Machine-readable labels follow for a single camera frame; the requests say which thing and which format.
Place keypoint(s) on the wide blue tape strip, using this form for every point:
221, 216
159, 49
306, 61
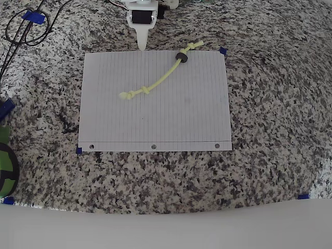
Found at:
35, 17

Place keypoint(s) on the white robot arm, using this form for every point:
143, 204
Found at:
171, 3

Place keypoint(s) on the black and green roll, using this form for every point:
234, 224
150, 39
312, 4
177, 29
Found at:
5, 160

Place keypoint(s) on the white board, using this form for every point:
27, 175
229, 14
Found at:
166, 230

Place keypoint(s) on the blue tape piece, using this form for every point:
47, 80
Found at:
303, 196
79, 150
223, 51
8, 200

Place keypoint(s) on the black hex nut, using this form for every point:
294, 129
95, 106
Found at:
181, 55

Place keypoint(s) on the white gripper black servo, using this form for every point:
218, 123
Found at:
141, 18

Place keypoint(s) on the lined paper sheet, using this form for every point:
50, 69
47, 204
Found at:
155, 122

